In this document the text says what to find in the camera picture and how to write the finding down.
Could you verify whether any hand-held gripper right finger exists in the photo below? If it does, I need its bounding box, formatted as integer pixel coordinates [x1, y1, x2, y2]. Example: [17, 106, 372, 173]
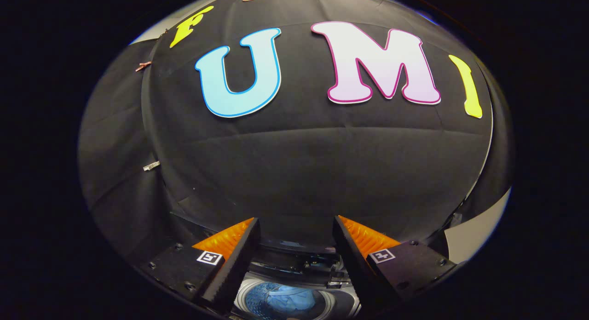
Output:
[331, 214, 458, 316]

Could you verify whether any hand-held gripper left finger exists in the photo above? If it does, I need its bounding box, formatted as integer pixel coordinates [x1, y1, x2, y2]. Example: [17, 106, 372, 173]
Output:
[139, 217, 262, 314]

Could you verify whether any grey washing machine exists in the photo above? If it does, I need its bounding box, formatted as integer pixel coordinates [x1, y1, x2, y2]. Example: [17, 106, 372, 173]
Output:
[230, 240, 364, 320]

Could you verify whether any light blue polo shirt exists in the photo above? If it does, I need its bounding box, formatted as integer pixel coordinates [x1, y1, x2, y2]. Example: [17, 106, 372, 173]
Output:
[245, 282, 330, 319]

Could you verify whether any black backdrop cloth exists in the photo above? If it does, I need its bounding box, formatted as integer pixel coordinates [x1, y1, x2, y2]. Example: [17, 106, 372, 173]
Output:
[77, 0, 515, 265]

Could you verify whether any light grey flat surface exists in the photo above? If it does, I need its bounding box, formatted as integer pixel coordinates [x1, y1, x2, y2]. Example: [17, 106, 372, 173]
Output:
[443, 188, 512, 265]

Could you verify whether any thin cable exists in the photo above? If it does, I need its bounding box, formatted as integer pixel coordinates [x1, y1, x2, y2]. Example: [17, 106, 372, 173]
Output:
[462, 103, 495, 205]

